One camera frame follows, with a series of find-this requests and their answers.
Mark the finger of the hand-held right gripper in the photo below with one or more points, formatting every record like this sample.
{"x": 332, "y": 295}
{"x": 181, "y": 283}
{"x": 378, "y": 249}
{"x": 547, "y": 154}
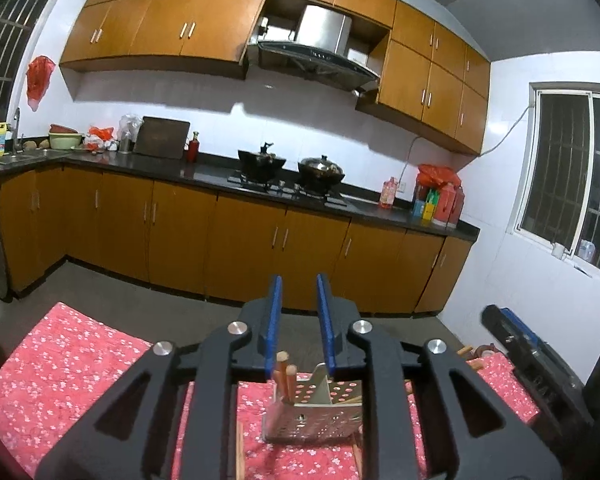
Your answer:
{"x": 495, "y": 322}
{"x": 517, "y": 322}

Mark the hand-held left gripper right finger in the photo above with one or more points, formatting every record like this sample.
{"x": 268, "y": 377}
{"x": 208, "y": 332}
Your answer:
{"x": 326, "y": 330}

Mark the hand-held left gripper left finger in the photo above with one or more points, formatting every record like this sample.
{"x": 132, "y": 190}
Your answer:
{"x": 272, "y": 325}

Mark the beige perforated utensil holder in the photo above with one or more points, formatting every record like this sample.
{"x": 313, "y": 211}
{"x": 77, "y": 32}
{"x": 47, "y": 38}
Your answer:
{"x": 305, "y": 420}

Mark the white cup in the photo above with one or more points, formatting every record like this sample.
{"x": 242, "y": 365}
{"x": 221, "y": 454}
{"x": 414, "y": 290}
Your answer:
{"x": 558, "y": 251}

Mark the clear plastic bottle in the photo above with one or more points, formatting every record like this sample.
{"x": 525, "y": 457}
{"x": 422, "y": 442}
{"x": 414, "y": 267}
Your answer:
{"x": 586, "y": 251}

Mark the wooden base cabinets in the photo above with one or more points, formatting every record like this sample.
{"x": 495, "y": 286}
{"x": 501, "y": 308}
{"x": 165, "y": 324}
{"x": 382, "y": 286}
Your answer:
{"x": 180, "y": 240}

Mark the black gas stove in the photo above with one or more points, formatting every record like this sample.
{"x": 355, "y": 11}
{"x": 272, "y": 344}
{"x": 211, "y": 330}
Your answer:
{"x": 290, "y": 191}

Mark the pink bottle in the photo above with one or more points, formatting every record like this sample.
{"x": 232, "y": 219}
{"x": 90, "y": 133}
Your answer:
{"x": 389, "y": 194}

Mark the barred window with cup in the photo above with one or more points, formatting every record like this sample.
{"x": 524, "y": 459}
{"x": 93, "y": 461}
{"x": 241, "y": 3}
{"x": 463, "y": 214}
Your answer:
{"x": 570, "y": 175}

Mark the red bag over jugs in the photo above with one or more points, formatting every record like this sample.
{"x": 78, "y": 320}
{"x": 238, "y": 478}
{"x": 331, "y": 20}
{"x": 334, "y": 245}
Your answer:
{"x": 437, "y": 175}

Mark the black wok with lid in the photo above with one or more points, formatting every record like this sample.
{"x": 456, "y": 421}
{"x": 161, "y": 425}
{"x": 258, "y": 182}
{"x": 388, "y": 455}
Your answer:
{"x": 321, "y": 171}

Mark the red bottle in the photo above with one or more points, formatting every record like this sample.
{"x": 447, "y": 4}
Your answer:
{"x": 193, "y": 149}

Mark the red floral tablecloth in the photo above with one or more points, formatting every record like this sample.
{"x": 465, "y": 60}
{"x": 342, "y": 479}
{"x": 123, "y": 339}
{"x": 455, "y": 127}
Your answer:
{"x": 75, "y": 360}

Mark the dark cutting board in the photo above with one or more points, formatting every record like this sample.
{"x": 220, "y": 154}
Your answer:
{"x": 161, "y": 137}

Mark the clear plastic bag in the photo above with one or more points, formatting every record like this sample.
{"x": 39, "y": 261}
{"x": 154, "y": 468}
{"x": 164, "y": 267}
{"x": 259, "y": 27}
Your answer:
{"x": 129, "y": 130}

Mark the red and white plastic bag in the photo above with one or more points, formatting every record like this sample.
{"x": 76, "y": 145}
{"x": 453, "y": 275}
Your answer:
{"x": 101, "y": 137}

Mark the green basin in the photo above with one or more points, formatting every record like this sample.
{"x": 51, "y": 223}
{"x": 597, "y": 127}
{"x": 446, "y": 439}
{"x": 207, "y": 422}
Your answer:
{"x": 66, "y": 140}

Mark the steel range hood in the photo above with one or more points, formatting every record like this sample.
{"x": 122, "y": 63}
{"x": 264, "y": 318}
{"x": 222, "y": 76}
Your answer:
{"x": 325, "y": 30}

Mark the metal faucet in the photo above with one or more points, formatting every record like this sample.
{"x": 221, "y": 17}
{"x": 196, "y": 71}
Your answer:
{"x": 17, "y": 130}

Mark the red hanging plastic bag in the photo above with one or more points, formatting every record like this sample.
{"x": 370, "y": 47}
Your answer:
{"x": 40, "y": 80}

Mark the barred window beside sink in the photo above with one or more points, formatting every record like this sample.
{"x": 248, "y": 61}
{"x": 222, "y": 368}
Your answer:
{"x": 10, "y": 50}

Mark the wooden wall cabinets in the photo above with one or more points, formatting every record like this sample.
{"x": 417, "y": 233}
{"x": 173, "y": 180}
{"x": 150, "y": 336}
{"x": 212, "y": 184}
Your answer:
{"x": 190, "y": 20}

